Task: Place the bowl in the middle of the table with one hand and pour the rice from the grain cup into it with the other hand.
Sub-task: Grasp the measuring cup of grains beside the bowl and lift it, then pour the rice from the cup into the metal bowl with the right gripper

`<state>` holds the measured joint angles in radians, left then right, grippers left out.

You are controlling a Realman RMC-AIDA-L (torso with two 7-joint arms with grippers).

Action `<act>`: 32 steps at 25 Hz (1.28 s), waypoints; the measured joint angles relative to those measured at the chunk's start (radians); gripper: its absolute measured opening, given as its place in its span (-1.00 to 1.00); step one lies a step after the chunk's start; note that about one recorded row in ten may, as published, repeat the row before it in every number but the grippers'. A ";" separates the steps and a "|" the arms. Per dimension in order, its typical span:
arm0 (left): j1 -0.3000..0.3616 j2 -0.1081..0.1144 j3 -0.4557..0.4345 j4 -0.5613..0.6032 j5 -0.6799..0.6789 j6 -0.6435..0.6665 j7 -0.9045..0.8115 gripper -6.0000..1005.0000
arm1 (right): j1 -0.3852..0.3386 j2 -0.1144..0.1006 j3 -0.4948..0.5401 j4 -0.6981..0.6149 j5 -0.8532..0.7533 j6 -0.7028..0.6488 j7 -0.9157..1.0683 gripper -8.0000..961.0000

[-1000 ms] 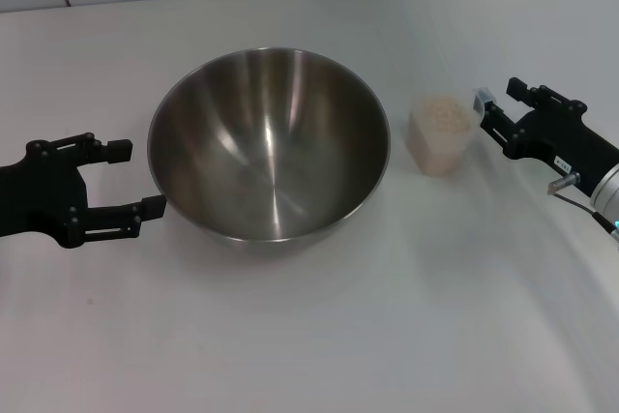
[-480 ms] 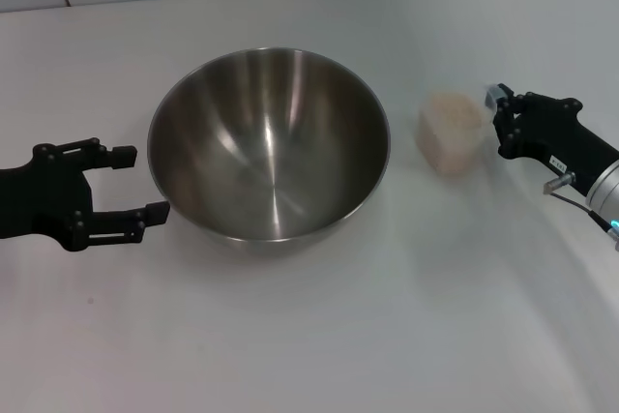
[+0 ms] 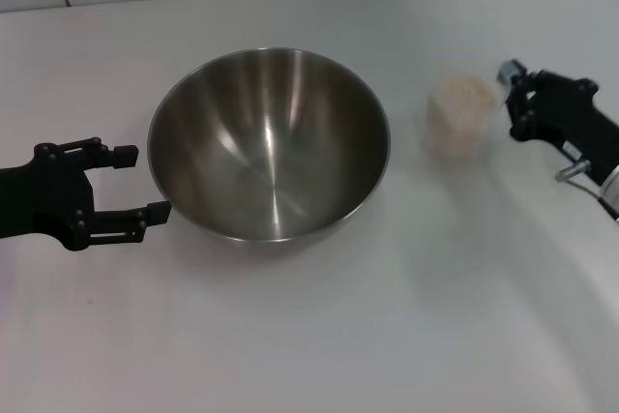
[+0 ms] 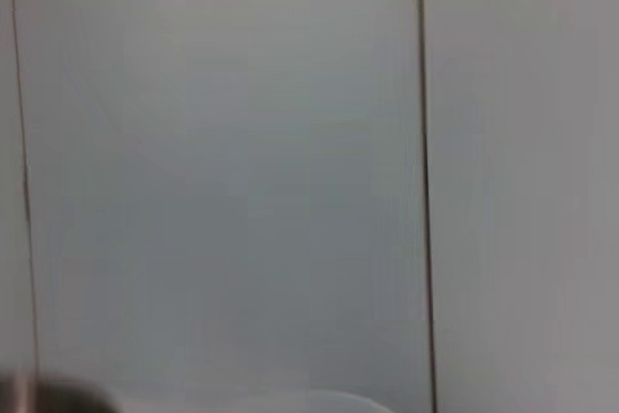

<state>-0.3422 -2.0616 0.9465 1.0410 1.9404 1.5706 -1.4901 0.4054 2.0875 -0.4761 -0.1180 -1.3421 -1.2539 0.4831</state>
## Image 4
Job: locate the stainless steel mixing bowl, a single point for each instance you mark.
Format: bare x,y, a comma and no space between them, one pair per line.
58,398

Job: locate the clear plastic cup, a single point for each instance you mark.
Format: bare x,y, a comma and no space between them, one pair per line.
338,403

